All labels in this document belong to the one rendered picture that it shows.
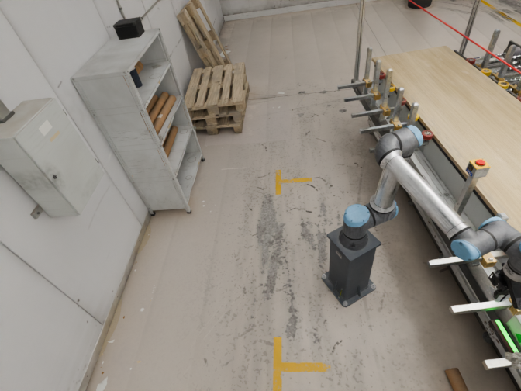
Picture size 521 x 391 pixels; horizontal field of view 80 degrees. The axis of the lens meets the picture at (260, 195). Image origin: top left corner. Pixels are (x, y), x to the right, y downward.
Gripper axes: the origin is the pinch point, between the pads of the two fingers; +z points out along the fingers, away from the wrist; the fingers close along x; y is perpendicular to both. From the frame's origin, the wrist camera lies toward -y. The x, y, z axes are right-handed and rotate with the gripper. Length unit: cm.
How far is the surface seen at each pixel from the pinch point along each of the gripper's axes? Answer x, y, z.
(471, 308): 3.8, 4.5, 15.3
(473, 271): -14.7, 28.5, 27.9
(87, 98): 219, 184, -39
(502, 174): -54, 79, 8
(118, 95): 192, 175, -41
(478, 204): -38, 68, 21
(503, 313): -16.4, 4.8, 27.9
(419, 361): 10, 6, 98
